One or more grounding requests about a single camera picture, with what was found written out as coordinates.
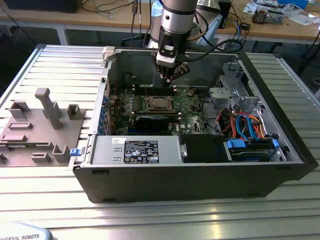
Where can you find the white papers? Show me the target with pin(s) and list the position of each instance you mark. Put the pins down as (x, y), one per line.
(302, 18)

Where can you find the installed RAM stick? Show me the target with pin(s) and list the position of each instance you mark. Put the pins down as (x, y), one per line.
(155, 114)

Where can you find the white power strip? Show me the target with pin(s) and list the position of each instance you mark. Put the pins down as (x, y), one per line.
(221, 45)

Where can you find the round coin battery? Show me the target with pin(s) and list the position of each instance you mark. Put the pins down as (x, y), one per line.
(190, 92)

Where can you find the RAM slot white clips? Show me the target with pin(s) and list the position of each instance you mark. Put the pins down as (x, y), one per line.
(155, 87)

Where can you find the grey metal device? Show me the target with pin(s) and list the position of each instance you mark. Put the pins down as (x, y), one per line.
(275, 18)

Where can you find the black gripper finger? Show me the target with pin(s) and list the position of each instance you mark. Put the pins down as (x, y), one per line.
(181, 71)
(163, 78)

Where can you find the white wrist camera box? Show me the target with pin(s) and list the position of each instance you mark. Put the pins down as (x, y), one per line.
(166, 60)

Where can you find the hard disk in blue carrier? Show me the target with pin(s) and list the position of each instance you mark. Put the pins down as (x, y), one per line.
(236, 145)

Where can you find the black graphics card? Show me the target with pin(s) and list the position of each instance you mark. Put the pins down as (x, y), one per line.
(152, 123)

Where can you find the grey parts rack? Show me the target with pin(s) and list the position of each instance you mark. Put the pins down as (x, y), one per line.
(37, 140)

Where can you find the grey power supply unit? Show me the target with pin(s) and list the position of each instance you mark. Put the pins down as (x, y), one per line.
(105, 150)

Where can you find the black PC case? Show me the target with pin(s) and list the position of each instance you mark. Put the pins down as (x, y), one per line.
(175, 182)

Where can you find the large black box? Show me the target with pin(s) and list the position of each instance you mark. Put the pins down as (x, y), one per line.
(37, 6)

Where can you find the small black box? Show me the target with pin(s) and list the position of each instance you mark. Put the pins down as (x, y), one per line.
(245, 26)

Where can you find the wooden desk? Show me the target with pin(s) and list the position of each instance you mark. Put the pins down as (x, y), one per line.
(75, 18)

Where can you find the blue case latch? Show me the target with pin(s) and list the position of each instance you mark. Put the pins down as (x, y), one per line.
(75, 152)

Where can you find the blue cardboard box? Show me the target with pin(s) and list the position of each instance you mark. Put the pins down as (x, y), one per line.
(295, 3)

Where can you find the grey metal drive cage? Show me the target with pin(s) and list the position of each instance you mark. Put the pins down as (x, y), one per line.
(220, 93)

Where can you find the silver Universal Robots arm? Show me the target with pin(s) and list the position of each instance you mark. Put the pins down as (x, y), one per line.
(175, 22)

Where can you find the CPU with silver lid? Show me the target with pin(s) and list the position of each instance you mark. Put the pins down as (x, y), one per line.
(160, 102)

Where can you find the brown finned cooler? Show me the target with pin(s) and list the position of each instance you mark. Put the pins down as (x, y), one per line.
(260, 16)

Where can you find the green motherboard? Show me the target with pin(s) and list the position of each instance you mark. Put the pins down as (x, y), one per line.
(190, 117)

